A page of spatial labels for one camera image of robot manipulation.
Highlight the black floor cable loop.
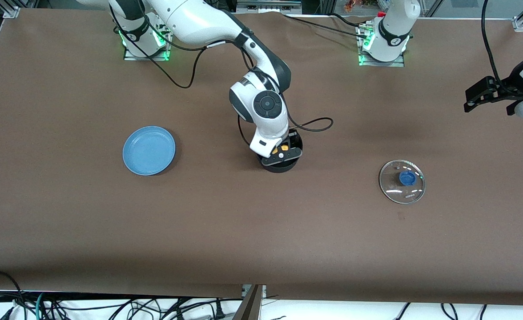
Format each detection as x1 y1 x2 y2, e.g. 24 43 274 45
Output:
0 269 27 320

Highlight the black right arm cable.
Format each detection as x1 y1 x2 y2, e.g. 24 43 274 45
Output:
110 9 334 148

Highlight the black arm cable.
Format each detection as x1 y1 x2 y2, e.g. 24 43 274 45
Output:
480 0 512 90
110 9 334 148

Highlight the brown table cover sheet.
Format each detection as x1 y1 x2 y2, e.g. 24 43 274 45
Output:
0 8 523 307

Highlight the aluminium frame crossbar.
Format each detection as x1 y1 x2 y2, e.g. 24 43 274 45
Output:
236 0 303 14

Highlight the aluminium profile bracket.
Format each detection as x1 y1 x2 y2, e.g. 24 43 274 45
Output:
241 284 268 320

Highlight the black pot blue handle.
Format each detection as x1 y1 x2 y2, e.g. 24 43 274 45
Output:
256 131 304 173

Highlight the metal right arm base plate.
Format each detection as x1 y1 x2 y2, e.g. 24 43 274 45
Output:
123 27 172 62

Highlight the black base cable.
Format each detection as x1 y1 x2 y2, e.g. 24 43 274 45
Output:
283 12 370 40

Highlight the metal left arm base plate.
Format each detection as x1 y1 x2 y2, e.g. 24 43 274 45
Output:
358 22 406 68

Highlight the glass lid blue knob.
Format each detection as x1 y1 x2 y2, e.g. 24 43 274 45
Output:
378 159 426 205

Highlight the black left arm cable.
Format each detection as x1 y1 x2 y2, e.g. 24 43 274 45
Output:
480 0 512 90

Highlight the blue round plate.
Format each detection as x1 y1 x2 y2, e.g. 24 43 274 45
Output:
122 126 176 176

